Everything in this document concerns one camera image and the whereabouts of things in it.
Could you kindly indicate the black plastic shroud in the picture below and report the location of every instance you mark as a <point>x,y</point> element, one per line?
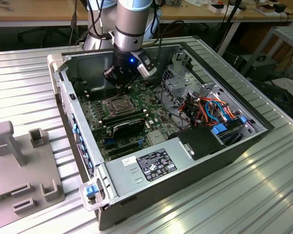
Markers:
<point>200,142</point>

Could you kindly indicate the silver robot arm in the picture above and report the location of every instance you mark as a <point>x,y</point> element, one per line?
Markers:
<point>129,24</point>

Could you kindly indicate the black equipment case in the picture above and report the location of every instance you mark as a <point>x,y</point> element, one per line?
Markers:
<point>263,69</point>

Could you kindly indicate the small blue plastic clip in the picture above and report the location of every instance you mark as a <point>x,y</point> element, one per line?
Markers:
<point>243,120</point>

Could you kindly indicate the black RAM slot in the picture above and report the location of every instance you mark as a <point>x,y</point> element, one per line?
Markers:
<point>122,115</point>
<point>97,98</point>
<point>97,95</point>
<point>122,120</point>
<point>97,92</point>
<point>122,123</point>
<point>97,89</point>

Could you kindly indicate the open grey PC case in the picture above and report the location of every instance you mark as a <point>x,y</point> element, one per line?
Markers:
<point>185,192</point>

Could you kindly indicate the metal drive cage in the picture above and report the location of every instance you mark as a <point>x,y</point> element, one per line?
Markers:
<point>178,84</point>

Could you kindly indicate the silver power supply unit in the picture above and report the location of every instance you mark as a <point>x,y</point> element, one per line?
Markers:
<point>122,175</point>

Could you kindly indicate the brown cardboard box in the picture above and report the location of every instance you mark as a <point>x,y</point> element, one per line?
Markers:
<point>265,11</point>

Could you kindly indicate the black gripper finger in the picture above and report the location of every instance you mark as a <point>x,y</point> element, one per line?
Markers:
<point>112,74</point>
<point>131,79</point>

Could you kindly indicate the blue disk carrier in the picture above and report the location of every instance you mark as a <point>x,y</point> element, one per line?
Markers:
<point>219,129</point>

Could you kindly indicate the CPU socket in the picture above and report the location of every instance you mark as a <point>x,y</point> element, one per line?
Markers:
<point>120,114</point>

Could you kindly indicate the silver chipset heatsink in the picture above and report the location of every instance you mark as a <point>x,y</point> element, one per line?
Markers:
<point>157,137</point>

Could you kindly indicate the black expansion card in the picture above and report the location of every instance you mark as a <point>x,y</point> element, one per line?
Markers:
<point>128,128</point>

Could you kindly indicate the green motherboard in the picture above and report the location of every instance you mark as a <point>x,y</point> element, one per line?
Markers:
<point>158,114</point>

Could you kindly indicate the blue case latch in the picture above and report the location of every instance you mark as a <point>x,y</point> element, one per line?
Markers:
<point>89,190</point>

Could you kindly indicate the blue expansion slot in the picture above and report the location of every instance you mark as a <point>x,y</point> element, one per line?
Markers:
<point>109,141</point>

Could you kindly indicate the small white box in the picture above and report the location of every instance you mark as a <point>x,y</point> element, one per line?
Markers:
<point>212,9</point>

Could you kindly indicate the metal slat side table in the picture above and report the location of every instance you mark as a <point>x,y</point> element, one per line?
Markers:
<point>291,31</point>

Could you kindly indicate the grey parts rack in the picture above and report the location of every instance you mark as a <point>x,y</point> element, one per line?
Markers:
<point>27,170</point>

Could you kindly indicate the black plastic crate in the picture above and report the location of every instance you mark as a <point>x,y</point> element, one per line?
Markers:
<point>280,102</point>

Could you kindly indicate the white wrist camera with mount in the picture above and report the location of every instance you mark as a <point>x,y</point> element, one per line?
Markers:
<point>146,71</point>

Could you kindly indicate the black expansion slot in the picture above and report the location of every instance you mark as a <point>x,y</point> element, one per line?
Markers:
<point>125,150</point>
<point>123,145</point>

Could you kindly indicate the long wooden desk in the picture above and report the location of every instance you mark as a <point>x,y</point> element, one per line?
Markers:
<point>27,12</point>

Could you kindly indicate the silver-topped CPU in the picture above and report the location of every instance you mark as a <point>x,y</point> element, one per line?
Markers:
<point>120,106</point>

